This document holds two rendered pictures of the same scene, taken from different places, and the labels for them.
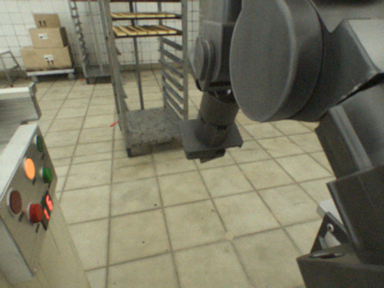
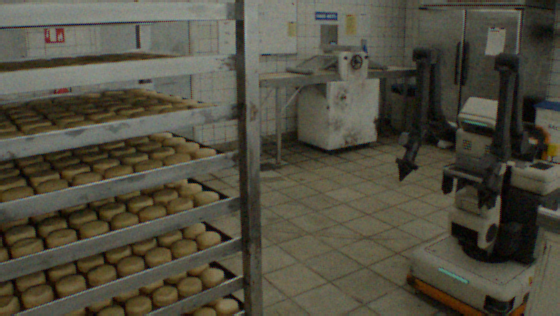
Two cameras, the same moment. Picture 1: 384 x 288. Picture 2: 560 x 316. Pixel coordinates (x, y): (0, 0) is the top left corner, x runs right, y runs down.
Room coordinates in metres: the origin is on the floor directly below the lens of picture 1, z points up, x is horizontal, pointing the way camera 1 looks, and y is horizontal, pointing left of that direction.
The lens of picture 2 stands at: (1.73, 1.25, 1.47)
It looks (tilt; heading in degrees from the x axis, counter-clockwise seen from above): 16 degrees down; 250
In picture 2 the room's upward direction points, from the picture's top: straight up
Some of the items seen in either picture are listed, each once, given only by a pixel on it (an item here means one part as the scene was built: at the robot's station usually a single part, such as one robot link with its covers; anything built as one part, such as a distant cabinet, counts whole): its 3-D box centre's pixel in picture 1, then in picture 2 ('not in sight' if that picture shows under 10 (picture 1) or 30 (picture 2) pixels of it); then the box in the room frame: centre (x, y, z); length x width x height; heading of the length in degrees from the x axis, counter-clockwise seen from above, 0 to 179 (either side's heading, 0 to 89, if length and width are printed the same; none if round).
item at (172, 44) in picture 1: (167, 42); not in sight; (1.95, 0.18, 0.78); 0.64 x 0.03 x 0.03; 21
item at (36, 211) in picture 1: (34, 214); not in sight; (0.27, 0.25, 0.76); 0.03 x 0.02 x 0.03; 18
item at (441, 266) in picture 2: not in sight; (483, 269); (-0.09, -0.39, 0.16); 0.67 x 0.64 x 0.25; 16
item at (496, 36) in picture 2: not in sight; (495, 41); (-2.09, -2.46, 1.39); 0.22 x 0.03 x 0.31; 104
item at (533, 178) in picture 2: not in sight; (503, 197); (-0.18, -0.41, 0.59); 0.55 x 0.34 x 0.83; 106
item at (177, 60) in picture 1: (168, 54); not in sight; (1.95, 0.18, 0.69); 0.64 x 0.03 x 0.03; 21
